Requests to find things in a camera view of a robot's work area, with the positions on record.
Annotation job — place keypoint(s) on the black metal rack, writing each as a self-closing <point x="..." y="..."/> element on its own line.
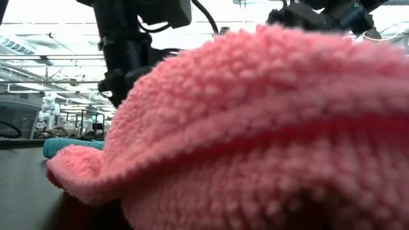
<point x="82" y="121"/>

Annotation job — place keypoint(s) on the blue towel with white tag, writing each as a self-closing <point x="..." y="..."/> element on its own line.
<point x="70" y="145"/>

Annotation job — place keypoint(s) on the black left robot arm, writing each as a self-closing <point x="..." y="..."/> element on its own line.
<point x="84" y="2"/>

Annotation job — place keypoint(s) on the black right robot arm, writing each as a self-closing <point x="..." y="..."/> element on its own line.
<point x="348" y="16"/>

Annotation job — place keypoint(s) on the black ceiling device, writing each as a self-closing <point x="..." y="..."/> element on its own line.
<point x="374" y="34"/>

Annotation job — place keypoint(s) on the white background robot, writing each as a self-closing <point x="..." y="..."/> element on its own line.
<point x="48" y="108"/>
<point x="88" y="124"/>

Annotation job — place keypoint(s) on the black aluminium station frame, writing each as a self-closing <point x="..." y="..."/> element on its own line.
<point x="2" y="9"/>

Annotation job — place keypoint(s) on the grey machine cabinet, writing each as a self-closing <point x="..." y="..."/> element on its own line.
<point x="19" y="115"/>

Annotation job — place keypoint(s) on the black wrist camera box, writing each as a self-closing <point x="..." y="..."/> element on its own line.
<point x="166" y="12"/>

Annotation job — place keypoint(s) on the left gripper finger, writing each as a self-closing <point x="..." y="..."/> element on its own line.
<point x="113" y="86"/>
<point x="135" y="75"/>

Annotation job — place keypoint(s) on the pink microfiber towel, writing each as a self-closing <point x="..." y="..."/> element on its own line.
<point x="255" y="127"/>

